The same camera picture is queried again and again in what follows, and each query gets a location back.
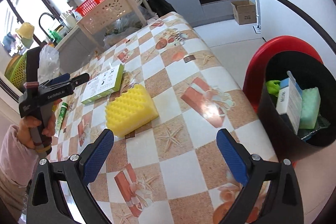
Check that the white green carton box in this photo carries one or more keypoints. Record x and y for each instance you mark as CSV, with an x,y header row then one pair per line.
x,y
103,85

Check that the yellow green basket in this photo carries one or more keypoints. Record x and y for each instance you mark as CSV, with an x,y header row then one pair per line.
x,y
16,71

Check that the green plastic bag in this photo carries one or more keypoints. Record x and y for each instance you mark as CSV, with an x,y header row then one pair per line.
x,y
273,87

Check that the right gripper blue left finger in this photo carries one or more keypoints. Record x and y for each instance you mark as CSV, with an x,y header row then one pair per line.
x,y
46,202

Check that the checkered patterned tablecloth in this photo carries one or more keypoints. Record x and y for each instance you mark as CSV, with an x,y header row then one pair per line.
x,y
170,170

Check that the yellow sponge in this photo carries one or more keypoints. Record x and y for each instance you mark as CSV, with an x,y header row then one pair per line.
x,y
130,111

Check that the black garment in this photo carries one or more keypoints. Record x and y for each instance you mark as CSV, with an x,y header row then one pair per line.
x,y
160,7

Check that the red plastic stool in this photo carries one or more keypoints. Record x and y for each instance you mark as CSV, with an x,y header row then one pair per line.
x,y
271,61

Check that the crumpled clear plastic bag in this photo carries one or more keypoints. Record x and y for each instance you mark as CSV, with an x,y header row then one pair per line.
x,y
49,64

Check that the yellow bowl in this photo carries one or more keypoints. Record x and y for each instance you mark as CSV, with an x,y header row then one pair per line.
x,y
26,30

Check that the white blue carton box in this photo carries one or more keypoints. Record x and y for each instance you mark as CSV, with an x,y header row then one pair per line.
x,y
289,102

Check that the black faucet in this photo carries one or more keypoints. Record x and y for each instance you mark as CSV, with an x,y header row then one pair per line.
x,y
49,24

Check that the person's left hand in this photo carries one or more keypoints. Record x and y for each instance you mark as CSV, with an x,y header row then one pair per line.
x,y
29,122

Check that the white refrigerator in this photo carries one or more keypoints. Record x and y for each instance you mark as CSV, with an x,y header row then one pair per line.
x,y
278,20

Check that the green tube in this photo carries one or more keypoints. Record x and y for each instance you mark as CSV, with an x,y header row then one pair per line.
x,y
60,119

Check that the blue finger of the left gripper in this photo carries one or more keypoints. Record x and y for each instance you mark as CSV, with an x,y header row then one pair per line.
x,y
60,79
71,84

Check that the cardboard box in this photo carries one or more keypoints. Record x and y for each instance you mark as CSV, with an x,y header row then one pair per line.
x,y
244,12

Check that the black trash bin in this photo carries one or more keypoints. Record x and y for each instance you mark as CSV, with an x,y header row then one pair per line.
x,y
286,144

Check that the green sponge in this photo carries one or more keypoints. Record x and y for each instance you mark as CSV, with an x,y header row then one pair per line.
x,y
311,100

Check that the red plastic basket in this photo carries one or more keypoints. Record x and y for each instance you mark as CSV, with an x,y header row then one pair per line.
x,y
87,6

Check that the beige perforated plastic rack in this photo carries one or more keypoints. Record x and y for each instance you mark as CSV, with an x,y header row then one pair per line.
x,y
107,12

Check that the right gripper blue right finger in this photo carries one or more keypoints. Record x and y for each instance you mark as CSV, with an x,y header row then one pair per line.
x,y
283,202

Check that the pink sleeved left forearm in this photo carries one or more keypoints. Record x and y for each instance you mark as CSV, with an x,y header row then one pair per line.
x,y
18,164

